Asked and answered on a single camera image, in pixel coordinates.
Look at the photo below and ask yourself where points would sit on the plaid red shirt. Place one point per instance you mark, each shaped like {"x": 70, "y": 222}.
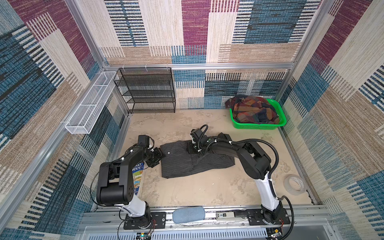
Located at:
{"x": 252, "y": 110}

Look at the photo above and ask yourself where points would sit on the blue treehouse book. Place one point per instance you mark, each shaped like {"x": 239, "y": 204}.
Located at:
{"x": 137, "y": 176}

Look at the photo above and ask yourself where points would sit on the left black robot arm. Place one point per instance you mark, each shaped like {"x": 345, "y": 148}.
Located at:
{"x": 115, "y": 187}

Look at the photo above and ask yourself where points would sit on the white wire mesh tray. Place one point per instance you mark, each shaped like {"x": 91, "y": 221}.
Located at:
{"x": 87, "y": 113}

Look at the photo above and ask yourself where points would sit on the black wire mesh shelf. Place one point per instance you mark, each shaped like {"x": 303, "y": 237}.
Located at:
{"x": 147, "y": 90}

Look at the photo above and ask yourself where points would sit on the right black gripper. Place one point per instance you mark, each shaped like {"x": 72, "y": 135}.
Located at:
{"x": 190, "y": 151}

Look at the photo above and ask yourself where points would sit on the blue grey cloth pad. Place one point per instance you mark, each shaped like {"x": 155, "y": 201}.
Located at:
{"x": 188, "y": 215}

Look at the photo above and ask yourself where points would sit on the grey pinstriped long sleeve shirt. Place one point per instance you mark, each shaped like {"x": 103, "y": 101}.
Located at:
{"x": 179, "y": 163}

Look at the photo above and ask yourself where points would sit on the green plastic basket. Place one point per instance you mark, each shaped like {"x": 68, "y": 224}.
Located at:
{"x": 279, "y": 111}

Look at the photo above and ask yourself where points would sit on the clear tape roll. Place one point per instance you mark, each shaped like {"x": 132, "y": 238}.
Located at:
{"x": 295, "y": 185}

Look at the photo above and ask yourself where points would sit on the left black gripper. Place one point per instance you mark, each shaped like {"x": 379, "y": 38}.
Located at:
{"x": 159, "y": 154}

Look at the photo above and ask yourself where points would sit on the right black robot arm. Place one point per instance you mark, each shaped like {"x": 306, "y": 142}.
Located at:
{"x": 259, "y": 160}

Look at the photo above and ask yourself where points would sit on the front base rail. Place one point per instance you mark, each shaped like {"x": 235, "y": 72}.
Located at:
{"x": 310, "y": 223}

